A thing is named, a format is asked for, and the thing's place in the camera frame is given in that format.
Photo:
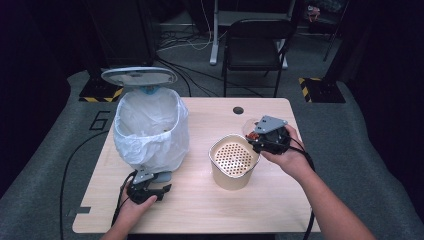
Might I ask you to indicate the large black cabinet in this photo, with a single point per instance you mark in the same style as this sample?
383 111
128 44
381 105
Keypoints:
123 33

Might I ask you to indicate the person's left hand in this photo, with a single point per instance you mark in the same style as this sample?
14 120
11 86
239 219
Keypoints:
131 213

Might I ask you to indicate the white desk frame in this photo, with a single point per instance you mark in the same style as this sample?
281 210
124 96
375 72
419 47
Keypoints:
214 43

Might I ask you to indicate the hazard striped stand base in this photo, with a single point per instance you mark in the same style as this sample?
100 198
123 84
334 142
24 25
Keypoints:
321 91
96 91

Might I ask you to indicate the white grey pedal trash can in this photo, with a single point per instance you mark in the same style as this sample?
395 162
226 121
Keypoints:
140 76

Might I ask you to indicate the beige perforated strainer container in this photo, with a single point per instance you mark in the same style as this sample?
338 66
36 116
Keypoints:
233 176

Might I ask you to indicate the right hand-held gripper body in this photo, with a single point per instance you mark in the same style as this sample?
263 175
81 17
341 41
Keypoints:
271 140

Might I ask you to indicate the person's right hand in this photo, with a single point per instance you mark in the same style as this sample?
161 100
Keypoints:
293 160

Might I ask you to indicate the black folding chair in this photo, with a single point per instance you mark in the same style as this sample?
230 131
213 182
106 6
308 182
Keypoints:
255 50

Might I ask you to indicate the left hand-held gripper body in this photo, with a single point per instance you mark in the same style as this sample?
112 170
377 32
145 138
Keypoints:
141 193

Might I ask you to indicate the white plastic trash bag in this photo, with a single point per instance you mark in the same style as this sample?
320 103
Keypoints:
156 150

